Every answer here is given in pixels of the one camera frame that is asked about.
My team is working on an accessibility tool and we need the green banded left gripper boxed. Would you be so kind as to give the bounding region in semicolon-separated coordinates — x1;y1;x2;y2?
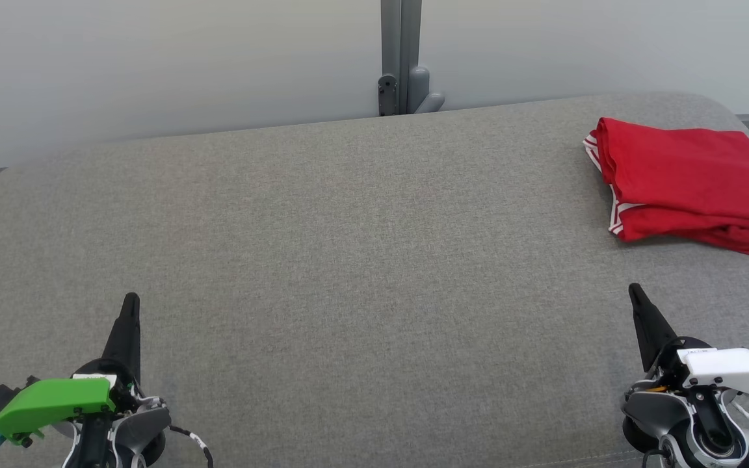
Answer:
0;292;142;444

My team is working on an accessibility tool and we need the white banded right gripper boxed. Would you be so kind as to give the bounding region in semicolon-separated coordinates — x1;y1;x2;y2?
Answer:
627;282;749;400

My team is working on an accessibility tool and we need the red white basketball jersey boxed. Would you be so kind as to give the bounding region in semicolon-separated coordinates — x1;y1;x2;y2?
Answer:
583;116;749;243

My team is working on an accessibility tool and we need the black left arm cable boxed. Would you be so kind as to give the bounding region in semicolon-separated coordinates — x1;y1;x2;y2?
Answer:
166;422;215;468

